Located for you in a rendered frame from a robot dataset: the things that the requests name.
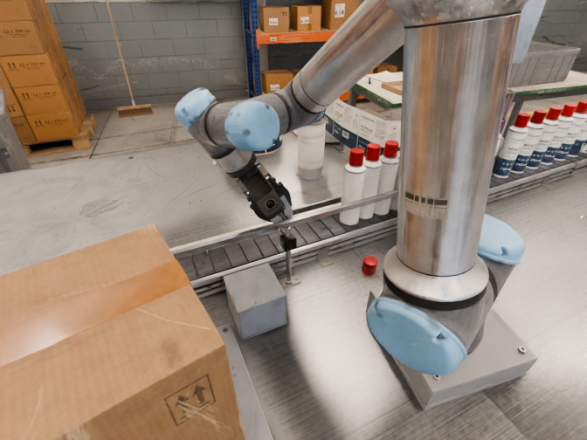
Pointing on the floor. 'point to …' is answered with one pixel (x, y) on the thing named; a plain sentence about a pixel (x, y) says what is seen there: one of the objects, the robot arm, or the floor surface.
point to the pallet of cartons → (39, 80)
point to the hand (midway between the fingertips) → (287, 222)
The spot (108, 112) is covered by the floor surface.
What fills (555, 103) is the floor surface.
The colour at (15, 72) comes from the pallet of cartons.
